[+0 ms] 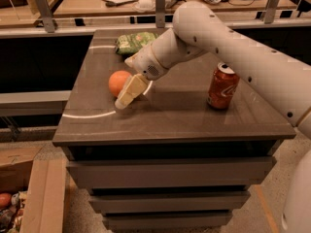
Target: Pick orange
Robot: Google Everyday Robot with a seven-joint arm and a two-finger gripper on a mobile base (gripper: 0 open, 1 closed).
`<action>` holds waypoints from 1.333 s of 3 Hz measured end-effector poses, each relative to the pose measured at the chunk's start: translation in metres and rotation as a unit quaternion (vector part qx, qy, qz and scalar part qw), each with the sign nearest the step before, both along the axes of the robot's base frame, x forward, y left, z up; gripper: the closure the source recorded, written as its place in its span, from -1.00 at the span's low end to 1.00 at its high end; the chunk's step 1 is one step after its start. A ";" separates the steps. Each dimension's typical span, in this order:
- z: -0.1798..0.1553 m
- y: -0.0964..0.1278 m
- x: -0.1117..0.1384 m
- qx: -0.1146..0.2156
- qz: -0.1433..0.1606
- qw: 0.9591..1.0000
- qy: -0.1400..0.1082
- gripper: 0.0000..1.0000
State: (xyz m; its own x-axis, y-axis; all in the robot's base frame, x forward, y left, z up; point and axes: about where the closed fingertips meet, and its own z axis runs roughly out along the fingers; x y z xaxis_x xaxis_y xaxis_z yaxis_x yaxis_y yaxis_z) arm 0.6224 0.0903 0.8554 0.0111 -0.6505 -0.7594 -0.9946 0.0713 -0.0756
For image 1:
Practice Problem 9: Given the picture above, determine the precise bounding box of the red soda can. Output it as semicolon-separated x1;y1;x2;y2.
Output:
207;62;240;110

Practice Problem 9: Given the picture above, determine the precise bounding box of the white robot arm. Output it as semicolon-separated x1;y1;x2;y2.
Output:
115;1;311;138

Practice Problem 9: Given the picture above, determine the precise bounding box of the orange fruit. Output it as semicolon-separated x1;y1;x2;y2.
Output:
108;71;131;97

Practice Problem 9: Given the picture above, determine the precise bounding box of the red item in box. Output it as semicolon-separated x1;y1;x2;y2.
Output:
0;193;12;209

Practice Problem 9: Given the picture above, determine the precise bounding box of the grey drawer cabinet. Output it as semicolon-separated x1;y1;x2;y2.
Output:
53;30;294;232

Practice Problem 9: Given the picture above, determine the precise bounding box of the middle metal bracket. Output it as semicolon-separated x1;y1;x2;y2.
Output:
155;0;165;28

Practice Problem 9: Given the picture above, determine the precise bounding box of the right metal bracket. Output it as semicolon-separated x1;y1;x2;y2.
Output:
261;0;280;24

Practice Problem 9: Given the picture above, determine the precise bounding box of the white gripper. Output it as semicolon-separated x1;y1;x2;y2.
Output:
115;44;169;110

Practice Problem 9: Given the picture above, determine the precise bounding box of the green chip bag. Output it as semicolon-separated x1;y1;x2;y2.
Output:
116;32;158;55

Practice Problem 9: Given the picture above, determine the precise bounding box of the metal bracket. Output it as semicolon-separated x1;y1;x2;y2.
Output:
34;0;56;33
155;0;165;28
261;0;280;24

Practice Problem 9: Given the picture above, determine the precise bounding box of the left metal bracket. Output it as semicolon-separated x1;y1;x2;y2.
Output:
34;0;56;33

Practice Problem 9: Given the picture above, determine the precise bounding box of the cardboard box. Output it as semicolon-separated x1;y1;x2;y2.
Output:
0;148;66;233

